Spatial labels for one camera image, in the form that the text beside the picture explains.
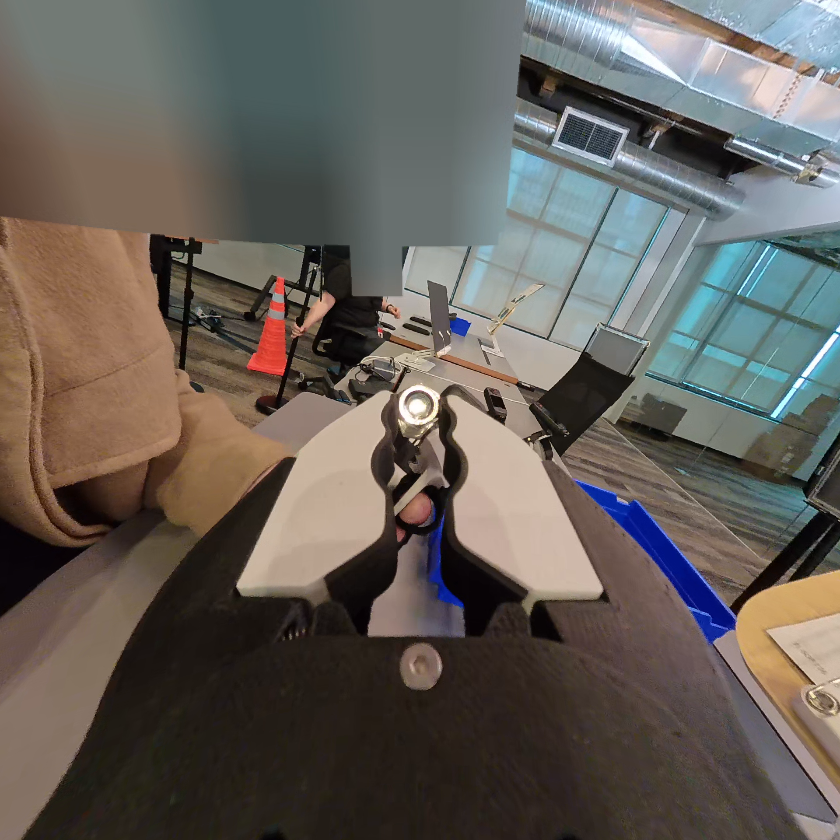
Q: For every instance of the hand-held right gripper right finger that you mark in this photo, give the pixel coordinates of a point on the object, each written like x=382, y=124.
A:
x=518, y=518

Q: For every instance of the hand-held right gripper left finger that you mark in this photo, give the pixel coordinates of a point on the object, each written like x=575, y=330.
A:
x=315, y=518

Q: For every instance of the silver hex nut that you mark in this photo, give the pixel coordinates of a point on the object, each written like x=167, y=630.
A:
x=410, y=431

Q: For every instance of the blue plastic bin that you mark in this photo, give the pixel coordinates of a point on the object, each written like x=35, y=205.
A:
x=656, y=564
x=460, y=326

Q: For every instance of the person's left forearm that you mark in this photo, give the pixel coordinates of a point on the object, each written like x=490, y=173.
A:
x=216, y=459

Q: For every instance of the long wooden edged desk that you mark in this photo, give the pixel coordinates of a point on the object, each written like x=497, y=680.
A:
x=466, y=358

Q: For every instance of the grey desk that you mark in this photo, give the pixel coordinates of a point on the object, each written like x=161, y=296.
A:
x=65, y=623

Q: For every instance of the person's left hand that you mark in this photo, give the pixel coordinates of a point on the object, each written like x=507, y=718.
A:
x=418, y=512

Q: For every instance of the black mesh office chair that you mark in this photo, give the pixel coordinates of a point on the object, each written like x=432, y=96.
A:
x=584, y=400

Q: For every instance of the black pole stand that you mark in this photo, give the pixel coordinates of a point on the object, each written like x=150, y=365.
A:
x=291, y=364

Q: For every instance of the grey monitor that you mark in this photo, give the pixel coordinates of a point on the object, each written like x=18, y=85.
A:
x=438, y=315

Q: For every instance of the orange traffic cone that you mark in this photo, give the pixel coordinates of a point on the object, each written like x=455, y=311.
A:
x=272, y=341

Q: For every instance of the grey framed panel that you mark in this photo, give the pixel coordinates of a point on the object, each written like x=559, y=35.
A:
x=617, y=348

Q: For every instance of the black tripod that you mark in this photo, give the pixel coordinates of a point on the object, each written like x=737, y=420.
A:
x=186, y=295

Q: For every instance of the person in beige hoodie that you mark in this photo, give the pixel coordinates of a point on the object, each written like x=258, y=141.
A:
x=79, y=361

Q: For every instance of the printed instruction sheet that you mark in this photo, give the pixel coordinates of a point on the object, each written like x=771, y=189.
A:
x=814, y=646

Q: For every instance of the white air vent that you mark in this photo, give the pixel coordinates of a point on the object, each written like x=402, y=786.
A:
x=590, y=134

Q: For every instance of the round silver duct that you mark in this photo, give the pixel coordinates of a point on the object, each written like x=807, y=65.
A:
x=669, y=177

